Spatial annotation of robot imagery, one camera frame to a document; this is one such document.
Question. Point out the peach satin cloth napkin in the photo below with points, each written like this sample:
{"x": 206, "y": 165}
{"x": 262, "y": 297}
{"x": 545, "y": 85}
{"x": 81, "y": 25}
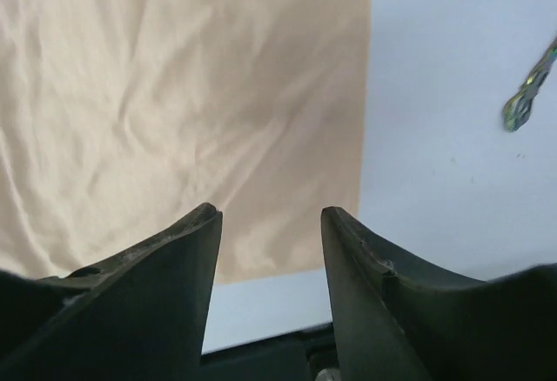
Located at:
{"x": 120, "y": 116}

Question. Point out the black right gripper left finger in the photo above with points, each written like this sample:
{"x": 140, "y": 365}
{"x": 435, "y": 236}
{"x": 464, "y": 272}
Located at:
{"x": 137, "y": 315}

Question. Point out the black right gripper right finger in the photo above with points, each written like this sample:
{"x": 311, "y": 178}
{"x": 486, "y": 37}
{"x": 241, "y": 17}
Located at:
{"x": 398, "y": 317}

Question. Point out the iridescent gold spoon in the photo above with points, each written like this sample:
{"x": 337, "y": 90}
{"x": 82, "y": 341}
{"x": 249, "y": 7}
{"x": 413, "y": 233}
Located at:
{"x": 517, "y": 110}

